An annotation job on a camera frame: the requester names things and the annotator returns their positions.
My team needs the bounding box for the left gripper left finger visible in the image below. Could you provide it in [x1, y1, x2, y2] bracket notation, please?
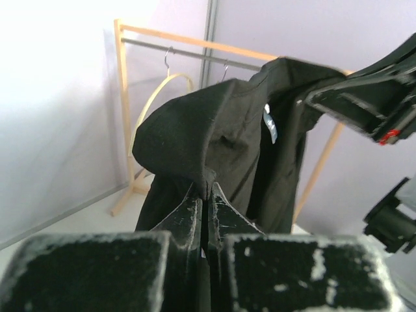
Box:
[1, 187, 203, 311]

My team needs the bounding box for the wooden clothes rack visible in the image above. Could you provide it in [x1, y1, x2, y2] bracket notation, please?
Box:
[109, 18, 355, 233]

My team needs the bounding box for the cream hanger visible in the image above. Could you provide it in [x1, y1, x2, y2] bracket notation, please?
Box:
[128, 47, 196, 157]

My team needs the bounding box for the green hanger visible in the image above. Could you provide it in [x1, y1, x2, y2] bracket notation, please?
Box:
[220, 60, 229, 82]

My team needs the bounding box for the black shirt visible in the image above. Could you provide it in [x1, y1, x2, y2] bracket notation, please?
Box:
[133, 58, 346, 233]

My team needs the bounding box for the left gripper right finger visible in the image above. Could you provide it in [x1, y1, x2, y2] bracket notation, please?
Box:
[206, 183, 406, 311]

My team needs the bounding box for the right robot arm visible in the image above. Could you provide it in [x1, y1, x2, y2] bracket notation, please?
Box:
[305, 35, 415, 254]

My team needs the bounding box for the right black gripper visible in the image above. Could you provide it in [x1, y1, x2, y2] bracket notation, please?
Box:
[305, 35, 415, 145]

